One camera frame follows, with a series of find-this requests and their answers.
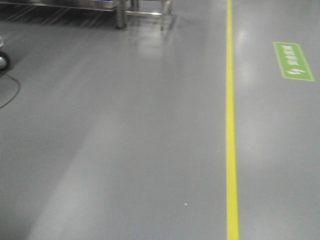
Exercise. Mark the stainless steel cart frame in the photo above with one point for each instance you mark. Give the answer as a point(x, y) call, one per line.
point(118, 6)

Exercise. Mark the black caster wheel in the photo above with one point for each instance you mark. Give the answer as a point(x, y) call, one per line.
point(5, 61)

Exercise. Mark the green floor sign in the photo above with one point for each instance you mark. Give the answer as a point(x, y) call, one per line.
point(292, 61)

